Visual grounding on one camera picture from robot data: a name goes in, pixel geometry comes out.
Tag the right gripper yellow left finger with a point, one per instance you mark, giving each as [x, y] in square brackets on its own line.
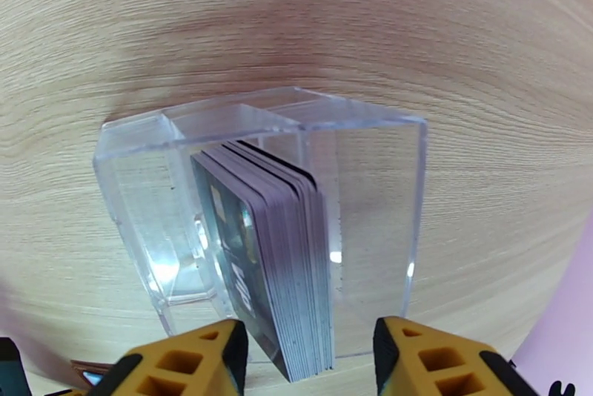
[185, 367]

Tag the stack of credit cards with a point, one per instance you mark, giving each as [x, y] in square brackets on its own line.
[287, 260]

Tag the brown leather card holder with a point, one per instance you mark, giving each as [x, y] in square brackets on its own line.
[90, 371]

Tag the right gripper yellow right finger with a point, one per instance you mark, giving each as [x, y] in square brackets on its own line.
[431, 367]

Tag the clear acrylic card box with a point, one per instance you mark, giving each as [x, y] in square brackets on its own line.
[375, 204]

